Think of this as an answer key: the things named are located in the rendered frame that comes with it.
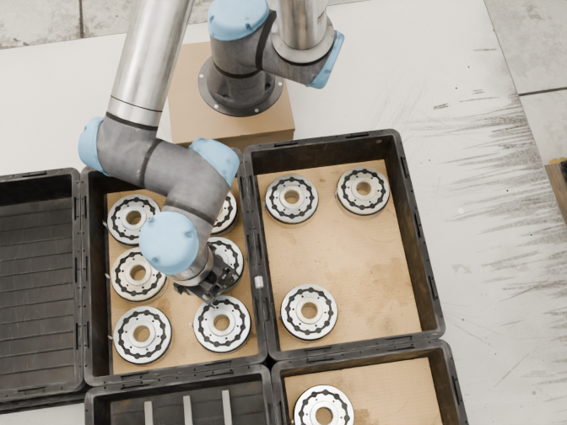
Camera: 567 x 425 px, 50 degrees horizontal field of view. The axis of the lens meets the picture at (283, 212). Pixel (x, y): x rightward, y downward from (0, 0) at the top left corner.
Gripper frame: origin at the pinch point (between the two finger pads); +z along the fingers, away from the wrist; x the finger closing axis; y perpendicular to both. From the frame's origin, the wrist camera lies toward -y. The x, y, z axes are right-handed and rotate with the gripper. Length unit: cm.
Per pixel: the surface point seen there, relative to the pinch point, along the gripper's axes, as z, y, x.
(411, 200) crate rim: -4.0, 22.9, 33.0
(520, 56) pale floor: 102, 18, 141
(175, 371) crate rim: -9.6, 8.5, -15.2
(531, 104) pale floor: 100, 32, 125
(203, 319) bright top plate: -1.3, 5.1, -6.1
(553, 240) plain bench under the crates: 21, 51, 51
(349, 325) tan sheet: 3.2, 26.7, 8.8
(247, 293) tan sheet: 2.5, 8.0, 2.3
